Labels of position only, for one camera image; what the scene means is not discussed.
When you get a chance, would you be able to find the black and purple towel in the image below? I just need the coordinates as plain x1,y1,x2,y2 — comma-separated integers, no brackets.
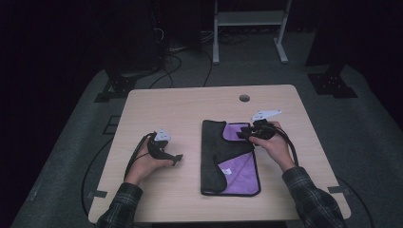
200,119,262,198

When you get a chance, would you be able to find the white metal stand frame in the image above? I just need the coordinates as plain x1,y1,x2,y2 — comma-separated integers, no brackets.
212,0,293,66

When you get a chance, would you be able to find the right hand-held gripper black cable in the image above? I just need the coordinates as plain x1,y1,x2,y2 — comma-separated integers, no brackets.
265,121,300,168

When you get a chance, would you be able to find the hand-held gripper black cable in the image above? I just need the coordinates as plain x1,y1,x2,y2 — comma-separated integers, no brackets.
265,121,300,168
124,131,157,182

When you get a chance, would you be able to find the person's left hand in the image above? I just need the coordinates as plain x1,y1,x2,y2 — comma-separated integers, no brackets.
124,138,175,186

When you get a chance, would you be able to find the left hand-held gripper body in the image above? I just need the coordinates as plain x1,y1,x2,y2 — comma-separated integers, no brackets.
146,128,175,162

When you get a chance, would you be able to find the left hand-held gripper black cable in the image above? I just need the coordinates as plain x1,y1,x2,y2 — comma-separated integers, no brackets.
124,131,157,182

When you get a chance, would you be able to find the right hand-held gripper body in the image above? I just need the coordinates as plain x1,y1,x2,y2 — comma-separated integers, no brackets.
242,108,283,142

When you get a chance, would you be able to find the black stand with base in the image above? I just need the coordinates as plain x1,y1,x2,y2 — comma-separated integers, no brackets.
93,0,163,104
304,0,359,100

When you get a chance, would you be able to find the person's right hand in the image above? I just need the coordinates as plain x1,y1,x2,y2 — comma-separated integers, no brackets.
247,121,297,173

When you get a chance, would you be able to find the grey tape strip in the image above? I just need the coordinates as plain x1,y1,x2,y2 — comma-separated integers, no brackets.
327,185,352,195
86,189,109,200

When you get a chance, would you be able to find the black floor cable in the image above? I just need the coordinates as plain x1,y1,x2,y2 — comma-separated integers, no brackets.
201,48,214,88
335,177,376,228
80,137,114,219
148,51,183,90

